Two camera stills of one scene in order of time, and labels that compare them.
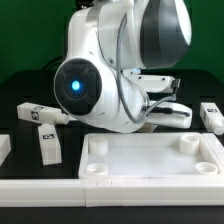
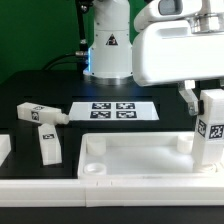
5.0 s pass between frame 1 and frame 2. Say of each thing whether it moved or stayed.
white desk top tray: stayed
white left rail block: stayed
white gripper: moved
